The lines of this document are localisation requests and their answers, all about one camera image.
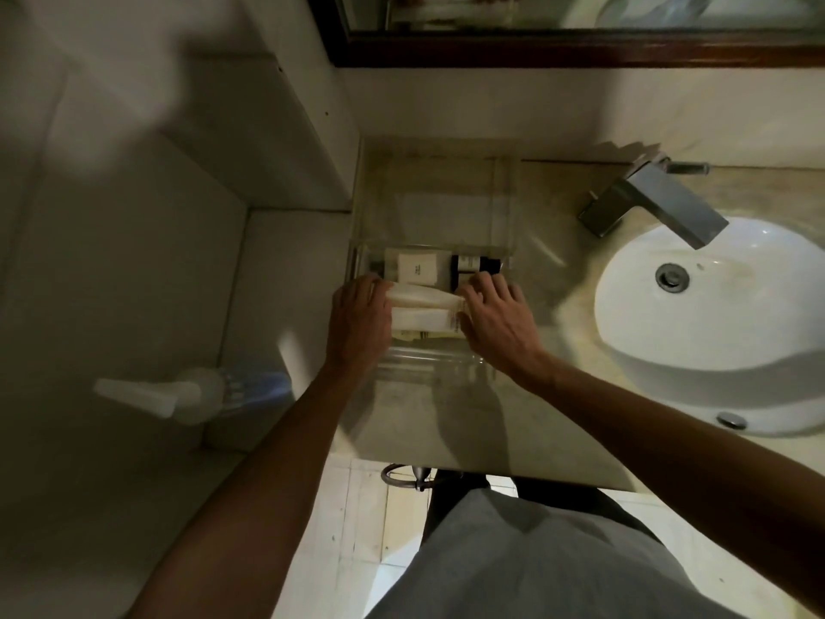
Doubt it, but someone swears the blue spray bottle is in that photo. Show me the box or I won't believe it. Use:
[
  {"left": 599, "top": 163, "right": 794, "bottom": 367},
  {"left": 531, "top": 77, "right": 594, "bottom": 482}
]
[{"left": 93, "top": 365, "right": 291, "bottom": 425}]

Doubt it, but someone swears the white sink basin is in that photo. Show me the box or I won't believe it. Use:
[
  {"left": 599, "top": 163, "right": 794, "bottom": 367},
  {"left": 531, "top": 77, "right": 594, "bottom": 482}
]
[{"left": 592, "top": 215, "right": 825, "bottom": 438}]

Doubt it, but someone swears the person's right forearm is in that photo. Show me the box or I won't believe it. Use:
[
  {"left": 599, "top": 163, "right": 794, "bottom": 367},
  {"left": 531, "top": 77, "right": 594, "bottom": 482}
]
[{"left": 528, "top": 353, "right": 825, "bottom": 613}]

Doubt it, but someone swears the person's grey shirt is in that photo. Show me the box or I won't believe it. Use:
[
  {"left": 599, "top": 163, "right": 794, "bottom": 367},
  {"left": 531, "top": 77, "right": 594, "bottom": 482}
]
[{"left": 367, "top": 487, "right": 749, "bottom": 619}]

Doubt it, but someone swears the small square white packet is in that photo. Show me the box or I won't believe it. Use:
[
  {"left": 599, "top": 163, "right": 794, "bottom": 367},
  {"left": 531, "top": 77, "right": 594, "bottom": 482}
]
[{"left": 385, "top": 249, "right": 452, "bottom": 285}]

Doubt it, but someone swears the person's left hand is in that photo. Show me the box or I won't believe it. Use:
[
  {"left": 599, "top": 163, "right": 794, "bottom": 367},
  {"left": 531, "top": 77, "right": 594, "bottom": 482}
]
[{"left": 325, "top": 274, "right": 395, "bottom": 376}]

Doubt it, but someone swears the person's right hand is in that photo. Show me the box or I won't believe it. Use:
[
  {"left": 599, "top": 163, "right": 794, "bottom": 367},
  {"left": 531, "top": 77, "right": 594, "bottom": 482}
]
[{"left": 455, "top": 271, "right": 555, "bottom": 384}]

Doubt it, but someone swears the person's left forearm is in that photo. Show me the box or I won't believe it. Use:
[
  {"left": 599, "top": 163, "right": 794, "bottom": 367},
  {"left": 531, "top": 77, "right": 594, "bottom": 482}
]
[{"left": 128, "top": 360, "right": 382, "bottom": 619}]

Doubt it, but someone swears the transparent tray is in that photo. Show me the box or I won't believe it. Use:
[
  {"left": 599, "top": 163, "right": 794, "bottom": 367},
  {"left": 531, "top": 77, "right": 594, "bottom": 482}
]
[{"left": 346, "top": 138, "right": 522, "bottom": 381}]

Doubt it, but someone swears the chrome square faucet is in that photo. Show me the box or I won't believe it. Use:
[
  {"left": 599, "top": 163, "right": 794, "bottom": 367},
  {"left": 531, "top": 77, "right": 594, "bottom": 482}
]
[{"left": 577, "top": 152, "right": 730, "bottom": 251}]

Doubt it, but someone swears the wooden framed mirror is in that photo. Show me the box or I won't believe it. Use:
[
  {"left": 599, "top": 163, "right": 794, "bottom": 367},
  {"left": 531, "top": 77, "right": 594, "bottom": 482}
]
[{"left": 306, "top": 0, "right": 825, "bottom": 70}]

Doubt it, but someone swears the chrome towel ring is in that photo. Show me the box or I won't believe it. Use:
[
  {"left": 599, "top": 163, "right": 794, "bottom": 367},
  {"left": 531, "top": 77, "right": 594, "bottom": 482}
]
[{"left": 380, "top": 463, "right": 434, "bottom": 492}]

